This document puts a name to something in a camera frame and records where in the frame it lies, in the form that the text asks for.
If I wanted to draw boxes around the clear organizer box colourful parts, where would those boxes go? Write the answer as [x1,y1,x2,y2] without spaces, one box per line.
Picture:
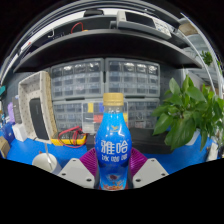
[81,99,129,134]

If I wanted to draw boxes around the flat black case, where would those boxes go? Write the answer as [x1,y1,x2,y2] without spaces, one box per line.
[129,128,174,154]

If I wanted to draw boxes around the white cardboard box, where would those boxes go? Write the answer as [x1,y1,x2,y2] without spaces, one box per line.
[12,122,28,143]

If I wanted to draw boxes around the dark grey upright box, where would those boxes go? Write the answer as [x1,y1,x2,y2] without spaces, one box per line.
[12,96,23,125]

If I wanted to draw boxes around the blue drink bottle gold cap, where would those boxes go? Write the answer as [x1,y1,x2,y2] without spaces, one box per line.
[94,92,133,191]

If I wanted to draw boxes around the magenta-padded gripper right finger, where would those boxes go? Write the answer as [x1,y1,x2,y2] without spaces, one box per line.
[129,147,169,189]

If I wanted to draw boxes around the dark overhead shelf unit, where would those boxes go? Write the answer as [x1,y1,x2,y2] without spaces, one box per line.
[3,3,204,74]

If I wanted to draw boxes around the white metal rack shelf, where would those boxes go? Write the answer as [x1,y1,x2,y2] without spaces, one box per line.
[179,13,224,101]

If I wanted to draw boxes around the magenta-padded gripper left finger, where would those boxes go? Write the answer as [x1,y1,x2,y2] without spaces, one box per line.
[57,147,100,189]

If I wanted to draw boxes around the yellow multimeter with leads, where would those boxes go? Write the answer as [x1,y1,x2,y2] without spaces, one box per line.
[50,125,88,148]

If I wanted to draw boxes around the white mug brown handle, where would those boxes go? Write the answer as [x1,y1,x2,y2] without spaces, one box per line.
[32,152,63,175]

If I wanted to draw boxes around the small black labelled box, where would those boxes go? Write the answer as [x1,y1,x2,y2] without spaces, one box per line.
[85,133,98,152]

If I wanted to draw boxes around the white perforated storage tray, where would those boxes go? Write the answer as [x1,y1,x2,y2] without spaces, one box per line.
[18,70,58,144]

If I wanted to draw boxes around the white power adapter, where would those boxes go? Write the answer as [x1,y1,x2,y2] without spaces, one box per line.
[206,141,220,162]

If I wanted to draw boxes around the potted green plant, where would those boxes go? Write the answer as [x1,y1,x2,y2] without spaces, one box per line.
[151,75,224,151]

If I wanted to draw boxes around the grey small parts drawer cabinet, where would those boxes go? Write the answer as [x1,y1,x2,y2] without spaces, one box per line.
[50,58,106,101]
[127,98,161,129]
[104,58,161,98]
[52,99,88,133]

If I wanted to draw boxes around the spoon in mug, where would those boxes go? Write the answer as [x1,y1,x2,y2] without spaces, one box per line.
[44,143,54,171]

